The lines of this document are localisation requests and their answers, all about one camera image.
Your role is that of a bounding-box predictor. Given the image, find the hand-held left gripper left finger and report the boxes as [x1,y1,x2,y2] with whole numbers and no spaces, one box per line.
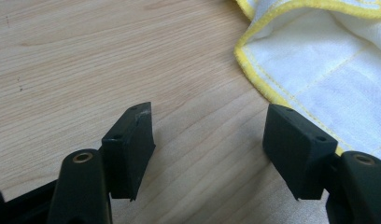
[101,102,156,202]

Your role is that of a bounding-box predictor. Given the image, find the white towel with yellow border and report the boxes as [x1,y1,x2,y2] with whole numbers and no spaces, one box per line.
[233,0,381,166]

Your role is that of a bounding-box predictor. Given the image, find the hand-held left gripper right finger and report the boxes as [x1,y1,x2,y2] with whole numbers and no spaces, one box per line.
[261,104,339,201]

